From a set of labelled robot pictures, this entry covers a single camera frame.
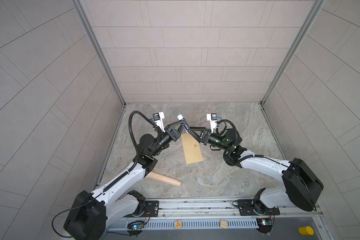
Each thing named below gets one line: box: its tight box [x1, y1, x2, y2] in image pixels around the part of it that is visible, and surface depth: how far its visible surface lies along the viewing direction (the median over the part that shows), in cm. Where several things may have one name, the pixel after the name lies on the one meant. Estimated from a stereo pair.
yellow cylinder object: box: [298, 226, 314, 236], surface depth 63 cm
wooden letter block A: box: [175, 220, 182, 230], surface depth 68 cm
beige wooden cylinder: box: [145, 171, 182, 187], surface depth 81 cm
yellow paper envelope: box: [181, 133, 204, 165], surface depth 91 cm
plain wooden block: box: [220, 219, 228, 230], surface depth 68 cm
